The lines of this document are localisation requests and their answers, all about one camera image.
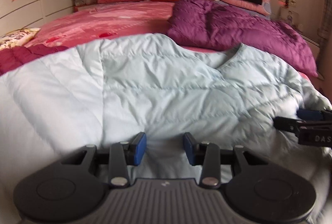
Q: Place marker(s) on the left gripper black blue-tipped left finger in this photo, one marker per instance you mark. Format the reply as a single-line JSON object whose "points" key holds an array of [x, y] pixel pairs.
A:
{"points": [[117, 159]]}

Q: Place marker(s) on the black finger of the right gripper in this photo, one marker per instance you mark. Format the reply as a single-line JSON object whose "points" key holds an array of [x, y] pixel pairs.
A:
{"points": [[310, 133]]}

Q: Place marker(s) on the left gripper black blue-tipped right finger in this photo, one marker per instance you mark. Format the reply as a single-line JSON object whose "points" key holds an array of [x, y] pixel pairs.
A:
{"points": [[211, 157]]}

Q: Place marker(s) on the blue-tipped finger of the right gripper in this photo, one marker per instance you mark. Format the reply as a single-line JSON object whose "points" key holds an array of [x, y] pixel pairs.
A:
{"points": [[314, 115]]}

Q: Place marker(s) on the light blue down jacket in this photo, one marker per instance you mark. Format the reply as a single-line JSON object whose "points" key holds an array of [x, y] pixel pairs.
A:
{"points": [[107, 91]]}

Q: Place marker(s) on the white right nightstand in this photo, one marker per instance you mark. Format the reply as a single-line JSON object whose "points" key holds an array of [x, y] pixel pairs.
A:
{"points": [[310, 42]]}

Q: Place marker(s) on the grey plaid curtain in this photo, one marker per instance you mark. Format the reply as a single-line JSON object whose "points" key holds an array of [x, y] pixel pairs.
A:
{"points": [[323, 32]]}

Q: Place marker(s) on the framed child photo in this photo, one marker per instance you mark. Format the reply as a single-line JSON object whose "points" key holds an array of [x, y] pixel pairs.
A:
{"points": [[292, 18]]}

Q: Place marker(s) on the purple down jacket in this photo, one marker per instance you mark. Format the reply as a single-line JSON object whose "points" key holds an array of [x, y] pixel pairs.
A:
{"points": [[210, 25]]}

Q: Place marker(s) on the pink heart bed sheet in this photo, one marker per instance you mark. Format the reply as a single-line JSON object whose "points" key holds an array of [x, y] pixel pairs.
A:
{"points": [[106, 21]]}

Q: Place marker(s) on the dark red down jacket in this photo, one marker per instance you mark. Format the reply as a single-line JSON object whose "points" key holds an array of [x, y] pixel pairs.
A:
{"points": [[12, 58]]}

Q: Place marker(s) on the floral yellow white pillow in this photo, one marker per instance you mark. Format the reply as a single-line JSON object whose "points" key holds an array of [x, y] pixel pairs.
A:
{"points": [[18, 38]]}

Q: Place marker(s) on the wall socket with red light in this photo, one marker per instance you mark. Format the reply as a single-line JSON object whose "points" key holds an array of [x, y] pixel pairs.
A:
{"points": [[290, 3]]}

